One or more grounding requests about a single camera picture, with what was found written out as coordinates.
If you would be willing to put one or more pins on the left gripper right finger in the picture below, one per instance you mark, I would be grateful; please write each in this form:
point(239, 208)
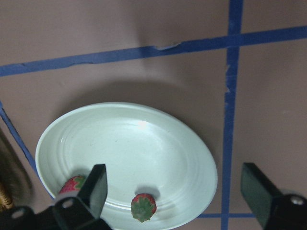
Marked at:
point(273, 209)

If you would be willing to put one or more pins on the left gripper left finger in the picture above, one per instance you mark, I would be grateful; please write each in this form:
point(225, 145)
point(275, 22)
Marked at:
point(71, 211)

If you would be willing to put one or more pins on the red strawberry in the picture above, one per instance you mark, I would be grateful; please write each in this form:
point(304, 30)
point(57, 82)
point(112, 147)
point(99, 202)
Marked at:
point(143, 207)
point(73, 184)

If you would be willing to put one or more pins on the light green plate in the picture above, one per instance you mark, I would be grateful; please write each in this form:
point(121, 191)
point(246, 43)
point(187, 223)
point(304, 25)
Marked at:
point(144, 150)

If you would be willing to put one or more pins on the brown wicker basket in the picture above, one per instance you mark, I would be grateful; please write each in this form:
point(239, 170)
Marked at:
point(6, 199)

